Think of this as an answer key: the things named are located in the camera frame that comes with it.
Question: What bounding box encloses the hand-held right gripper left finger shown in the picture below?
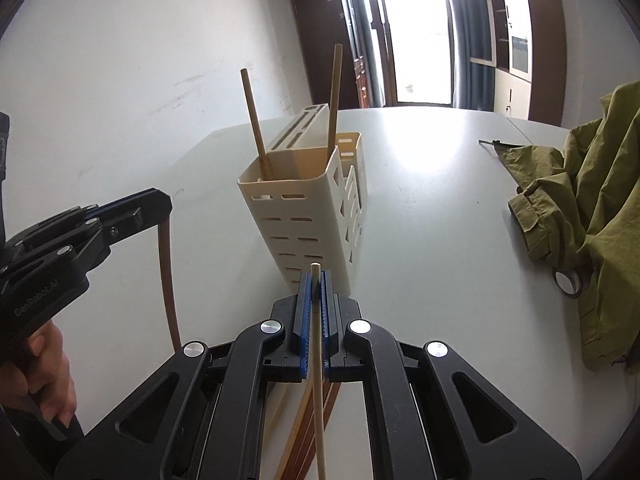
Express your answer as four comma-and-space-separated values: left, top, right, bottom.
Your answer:
54, 270, 321, 480

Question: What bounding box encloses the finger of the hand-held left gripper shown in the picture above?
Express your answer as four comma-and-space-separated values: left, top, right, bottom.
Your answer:
12, 188, 157, 252
10, 190, 174, 286

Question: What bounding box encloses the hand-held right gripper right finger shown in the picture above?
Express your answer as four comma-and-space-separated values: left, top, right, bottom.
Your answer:
320, 270, 583, 480

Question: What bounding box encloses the brown chopstick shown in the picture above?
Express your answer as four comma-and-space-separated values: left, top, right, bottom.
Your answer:
240, 68, 271, 182
326, 43, 344, 163
292, 385, 321, 480
157, 217, 182, 356
324, 382, 342, 441

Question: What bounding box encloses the light wooden chopstick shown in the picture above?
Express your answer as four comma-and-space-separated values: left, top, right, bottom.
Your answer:
310, 262, 331, 480

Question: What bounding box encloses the cream plastic utensil holder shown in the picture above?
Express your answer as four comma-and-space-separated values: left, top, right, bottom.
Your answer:
236, 103, 368, 295

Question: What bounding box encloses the person's left hand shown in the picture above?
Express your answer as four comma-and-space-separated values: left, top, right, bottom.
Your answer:
0, 320, 78, 428

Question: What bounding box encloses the tan chopstick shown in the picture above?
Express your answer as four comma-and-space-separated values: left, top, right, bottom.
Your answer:
277, 385, 313, 480

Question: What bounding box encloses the dark brown wardrobe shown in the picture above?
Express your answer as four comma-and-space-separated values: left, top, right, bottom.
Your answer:
285, 0, 387, 110

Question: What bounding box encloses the dark grey curtain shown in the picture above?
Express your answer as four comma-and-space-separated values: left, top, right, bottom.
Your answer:
440, 0, 497, 111

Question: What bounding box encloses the olive green jacket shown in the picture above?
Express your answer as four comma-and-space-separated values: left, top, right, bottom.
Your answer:
478, 80, 640, 373

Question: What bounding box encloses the glass balcony door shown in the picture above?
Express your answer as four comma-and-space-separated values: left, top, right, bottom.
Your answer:
375, 0, 456, 107

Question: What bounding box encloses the brown and white cabinet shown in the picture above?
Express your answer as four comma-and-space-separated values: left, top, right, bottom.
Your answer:
462, 0, 568, 126

